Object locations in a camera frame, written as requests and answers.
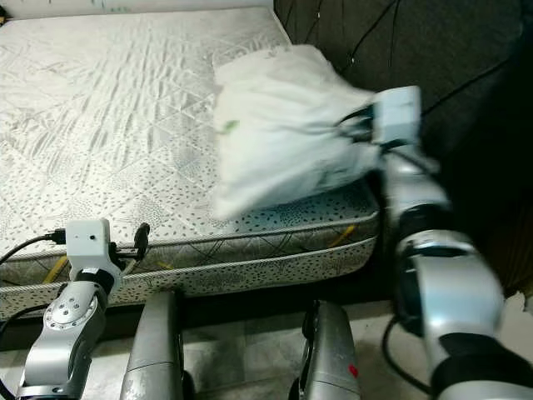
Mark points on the black tufted headboard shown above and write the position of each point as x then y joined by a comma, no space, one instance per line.
425,42

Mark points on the silver robot leg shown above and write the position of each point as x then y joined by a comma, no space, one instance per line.
329,358
151,350

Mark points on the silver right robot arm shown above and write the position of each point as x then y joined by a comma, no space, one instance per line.
458,292

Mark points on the white pillow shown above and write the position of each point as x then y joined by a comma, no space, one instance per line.
283,133

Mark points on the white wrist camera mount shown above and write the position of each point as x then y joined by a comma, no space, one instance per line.
87,243
398,115

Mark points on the white quilted mattress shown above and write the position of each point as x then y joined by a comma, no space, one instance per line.
117,108

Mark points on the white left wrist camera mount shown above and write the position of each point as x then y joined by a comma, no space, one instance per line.
87,243

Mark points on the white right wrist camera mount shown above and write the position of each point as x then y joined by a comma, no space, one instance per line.
398,115

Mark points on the silver left robot leg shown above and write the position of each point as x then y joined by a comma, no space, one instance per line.
151,350

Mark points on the silver right robot leg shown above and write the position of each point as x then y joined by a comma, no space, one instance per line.
329,358

